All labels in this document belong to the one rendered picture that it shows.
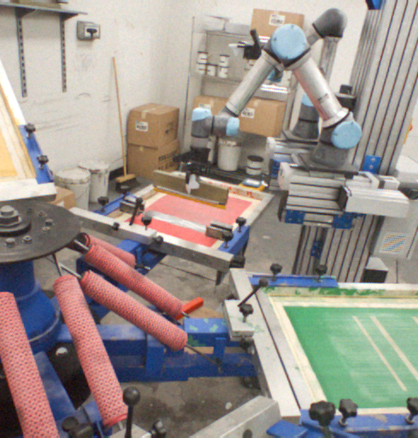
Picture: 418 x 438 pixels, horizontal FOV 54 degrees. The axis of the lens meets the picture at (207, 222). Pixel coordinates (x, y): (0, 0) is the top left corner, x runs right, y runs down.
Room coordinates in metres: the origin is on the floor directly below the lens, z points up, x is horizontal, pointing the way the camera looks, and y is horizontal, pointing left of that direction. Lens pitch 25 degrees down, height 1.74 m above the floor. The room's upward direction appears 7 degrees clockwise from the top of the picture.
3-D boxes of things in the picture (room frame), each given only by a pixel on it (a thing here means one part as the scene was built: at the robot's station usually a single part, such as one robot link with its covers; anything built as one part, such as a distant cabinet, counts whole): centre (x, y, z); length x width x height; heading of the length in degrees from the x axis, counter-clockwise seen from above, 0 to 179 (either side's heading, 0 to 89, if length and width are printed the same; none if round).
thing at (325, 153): (1.84, -0.51, 1.31); 0.15 x 0.15 x 0.10
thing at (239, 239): (1.46, -0.11, 0.98); 0.30 x 0.05 x 0.07; 160
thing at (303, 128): (2.33, -0.49, 1.31); 0.15 x 0.15 x 0.10
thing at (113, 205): (1.65, 0.41, 0.98); 0.30 x 0.05 x 0.07; 160
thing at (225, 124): (1.72, -0.03, 1.39); 0.11 x 0.11 x 0.08; 0
